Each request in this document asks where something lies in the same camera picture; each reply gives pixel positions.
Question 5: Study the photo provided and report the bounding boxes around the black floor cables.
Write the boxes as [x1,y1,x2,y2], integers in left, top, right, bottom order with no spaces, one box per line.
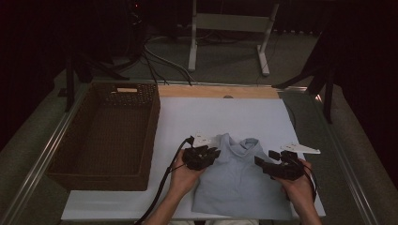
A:
[141,33,197,87]

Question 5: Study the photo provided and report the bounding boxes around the white foam board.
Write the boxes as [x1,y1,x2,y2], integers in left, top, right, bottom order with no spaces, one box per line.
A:
[60,97,327,221]

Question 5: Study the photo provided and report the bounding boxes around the left hand-held gripper cable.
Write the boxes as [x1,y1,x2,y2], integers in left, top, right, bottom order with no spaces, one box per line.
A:
[133,135,195,225]

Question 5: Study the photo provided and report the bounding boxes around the right hand-held gripper cable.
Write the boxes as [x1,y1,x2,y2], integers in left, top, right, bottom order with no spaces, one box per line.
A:
[298,160,318,203]

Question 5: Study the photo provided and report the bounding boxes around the hand-held gripper cable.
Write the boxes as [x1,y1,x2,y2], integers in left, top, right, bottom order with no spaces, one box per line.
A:
[298,160,318,203]
[133,135,195,225]

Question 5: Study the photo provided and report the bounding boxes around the light blue tank top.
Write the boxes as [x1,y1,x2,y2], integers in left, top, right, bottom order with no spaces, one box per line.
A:
[191,132,294,221]

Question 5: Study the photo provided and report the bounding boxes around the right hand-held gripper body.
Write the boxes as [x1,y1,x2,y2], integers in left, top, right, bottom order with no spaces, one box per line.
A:
[262,142,322,182]

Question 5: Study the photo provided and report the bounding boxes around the white metal stand frame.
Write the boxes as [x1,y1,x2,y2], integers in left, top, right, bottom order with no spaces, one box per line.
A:
[187,0,281,77]

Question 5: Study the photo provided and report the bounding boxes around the aluminium frame rail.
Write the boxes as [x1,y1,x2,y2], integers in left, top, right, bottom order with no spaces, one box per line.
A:
[312,93,380,225]
[0,82,92,225]
[91,78,310,92]

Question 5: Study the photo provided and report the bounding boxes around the person's left hand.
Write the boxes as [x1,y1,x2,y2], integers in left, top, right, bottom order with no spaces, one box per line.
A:
[168,149,205,199]

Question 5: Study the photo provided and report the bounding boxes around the wooden board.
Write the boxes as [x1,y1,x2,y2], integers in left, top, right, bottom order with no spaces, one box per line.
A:
[158,84,281,100]

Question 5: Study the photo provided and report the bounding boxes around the black tripod stand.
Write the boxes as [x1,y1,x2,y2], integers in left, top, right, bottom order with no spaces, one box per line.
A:
[57,51,131,113]
[271,29,338,125]

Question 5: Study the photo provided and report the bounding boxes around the brown wicker basket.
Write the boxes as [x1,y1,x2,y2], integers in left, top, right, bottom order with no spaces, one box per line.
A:
[45,82,161,192]

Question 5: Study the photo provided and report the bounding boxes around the person's right hand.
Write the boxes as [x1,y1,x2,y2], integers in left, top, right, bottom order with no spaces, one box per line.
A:
[274,157,315,204]

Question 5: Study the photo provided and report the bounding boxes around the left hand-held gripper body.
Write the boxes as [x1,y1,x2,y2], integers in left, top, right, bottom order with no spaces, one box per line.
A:
[182,132,217,172]

